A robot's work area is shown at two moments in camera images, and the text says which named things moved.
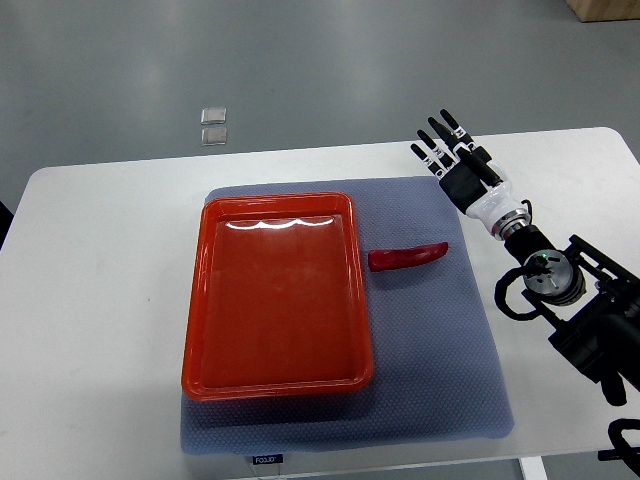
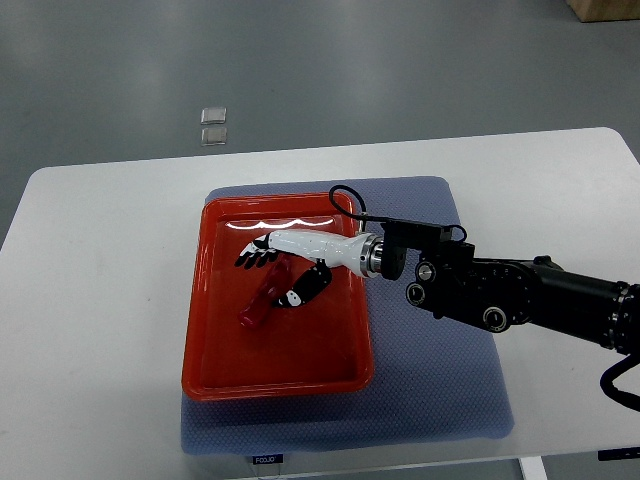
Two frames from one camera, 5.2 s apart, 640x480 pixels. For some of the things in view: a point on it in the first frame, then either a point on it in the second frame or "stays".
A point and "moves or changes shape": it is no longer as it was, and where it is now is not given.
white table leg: (533, 468) stays
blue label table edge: (608, 455) stays
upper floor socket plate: (213, 115) stays
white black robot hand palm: (494, 206) → (362, 256)
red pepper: (385, 259) moves or changes shape
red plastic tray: (278, 302) stays
